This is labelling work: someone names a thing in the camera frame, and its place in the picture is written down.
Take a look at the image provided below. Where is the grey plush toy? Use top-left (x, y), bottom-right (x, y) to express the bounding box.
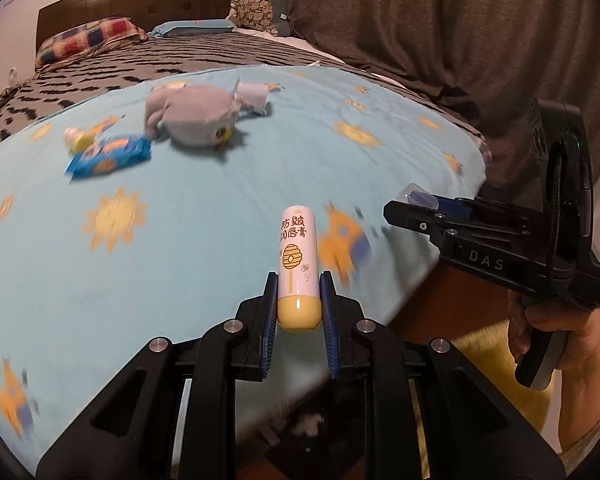
top-left (144, 80), bottom-right (268, 148)

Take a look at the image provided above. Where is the blue wet wipes pack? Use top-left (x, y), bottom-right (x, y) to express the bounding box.
top-left (66, 136), bottom-right (151, 179)

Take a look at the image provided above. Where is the yellow fluffy rug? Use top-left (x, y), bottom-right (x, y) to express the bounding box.
top-left (409, 318), bottom-right (556, 480)

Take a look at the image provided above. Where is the white yarn ball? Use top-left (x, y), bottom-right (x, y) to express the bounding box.
top-left (259, 414), bottom-right (325, 446)

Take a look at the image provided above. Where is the person's right hand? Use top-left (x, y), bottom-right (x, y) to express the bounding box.
top-left (508, 290), bottom-right (600, 375)

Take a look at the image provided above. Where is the dark brown curtain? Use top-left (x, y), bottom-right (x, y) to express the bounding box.
top-left (287, 0), bottom-right (600, 200)

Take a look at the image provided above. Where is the person's right forearm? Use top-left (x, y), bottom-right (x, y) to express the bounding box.
top-left (558, 356), bottom-right (600, 452)

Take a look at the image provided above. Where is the white bottle yellow cap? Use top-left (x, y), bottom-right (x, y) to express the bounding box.
top-left (64, 128), bottom-right (96, 155)

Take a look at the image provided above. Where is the patterned cushion by curtain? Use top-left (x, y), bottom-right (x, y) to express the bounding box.
top-left (227, 0), bottom-right (291, 37)

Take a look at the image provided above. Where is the dark wooden headboard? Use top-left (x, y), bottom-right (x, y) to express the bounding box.
top-left (35, 0), bottom-right (230, 46)

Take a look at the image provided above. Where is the folded light blue pillow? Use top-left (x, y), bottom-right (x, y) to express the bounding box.
top-left (148, 20), bottom-right (236, 38)

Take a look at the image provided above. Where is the grey black patterned blanket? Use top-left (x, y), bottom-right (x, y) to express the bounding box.
top-left (0, 32), bottom-right (491, 160)

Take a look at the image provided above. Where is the lip balm tube yellow cap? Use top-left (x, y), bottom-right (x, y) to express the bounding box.
top-left (277, 205), bottom-right (322, 333)

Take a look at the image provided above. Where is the light blue sun-print sheet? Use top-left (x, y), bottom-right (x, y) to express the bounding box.
top-left (0, 65), bottom-right (486, 470)

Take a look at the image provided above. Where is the small clear plastic piece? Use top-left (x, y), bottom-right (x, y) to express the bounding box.
top-left (396, 183), bottom-right (439, 210)

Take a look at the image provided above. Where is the plaid red blue pillow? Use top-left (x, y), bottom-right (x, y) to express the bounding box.
top-left (35, 18), bottom-right (148, 73)

